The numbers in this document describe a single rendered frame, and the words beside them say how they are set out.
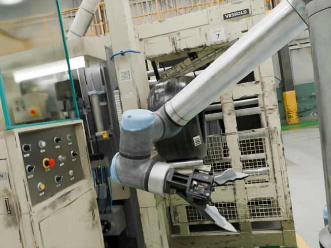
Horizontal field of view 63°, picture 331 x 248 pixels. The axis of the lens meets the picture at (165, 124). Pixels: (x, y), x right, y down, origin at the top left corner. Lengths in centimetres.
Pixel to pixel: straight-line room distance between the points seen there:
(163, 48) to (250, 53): 138
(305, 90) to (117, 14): 1018
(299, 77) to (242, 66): 1092
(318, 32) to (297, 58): 1113
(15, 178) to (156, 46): 128
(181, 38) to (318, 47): 154
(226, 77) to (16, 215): 107
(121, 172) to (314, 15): 57
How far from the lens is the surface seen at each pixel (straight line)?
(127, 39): 185
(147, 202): 190
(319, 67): 55
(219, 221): 73
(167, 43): 204
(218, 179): 76
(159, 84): 168
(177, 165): 169
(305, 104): 1159
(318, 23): 56
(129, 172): 76
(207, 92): 75
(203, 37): 200
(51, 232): 147
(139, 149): 73
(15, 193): 137
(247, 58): 71
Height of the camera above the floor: 125
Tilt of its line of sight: 3 degrees down
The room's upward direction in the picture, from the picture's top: 9 degrees counter-clockwise
